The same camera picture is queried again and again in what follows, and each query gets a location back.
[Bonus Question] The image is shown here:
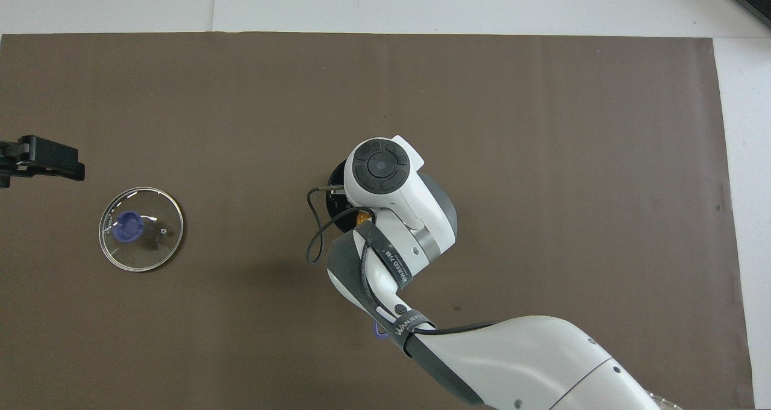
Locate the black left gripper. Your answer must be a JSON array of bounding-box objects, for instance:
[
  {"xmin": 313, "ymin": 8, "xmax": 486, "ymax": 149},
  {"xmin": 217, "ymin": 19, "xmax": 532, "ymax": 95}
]
[{"xmin": 0, "ymin": 135, "xmax": 86, "ymax": 188}]

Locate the glass lid with blue knob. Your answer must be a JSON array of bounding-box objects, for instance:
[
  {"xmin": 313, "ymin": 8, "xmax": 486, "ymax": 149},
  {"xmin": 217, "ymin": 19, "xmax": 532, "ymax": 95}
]
[{"xmin": 99, "ymin": 187, "xmax": 184, "ymax": 272}]

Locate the brown table mat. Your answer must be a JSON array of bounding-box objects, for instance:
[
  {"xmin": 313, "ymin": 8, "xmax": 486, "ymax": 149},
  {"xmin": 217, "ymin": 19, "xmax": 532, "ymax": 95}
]
[{"xmin": 0, "ymin": 33, "xmax": 757, "ymax": 410}]

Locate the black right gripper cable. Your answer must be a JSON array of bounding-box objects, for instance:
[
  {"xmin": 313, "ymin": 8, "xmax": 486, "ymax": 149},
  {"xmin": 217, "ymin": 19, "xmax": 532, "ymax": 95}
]
[{"xmin": 307, "ymin": 184, "xmax": 501, "ymax": 338}]

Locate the blue saucepan with long handle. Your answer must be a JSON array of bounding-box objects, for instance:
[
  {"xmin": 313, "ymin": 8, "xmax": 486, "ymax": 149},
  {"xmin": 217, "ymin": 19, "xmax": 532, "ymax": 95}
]
[{"xmin": 326, "ymin": 160, "xmax": 392, "ymax": 342}]

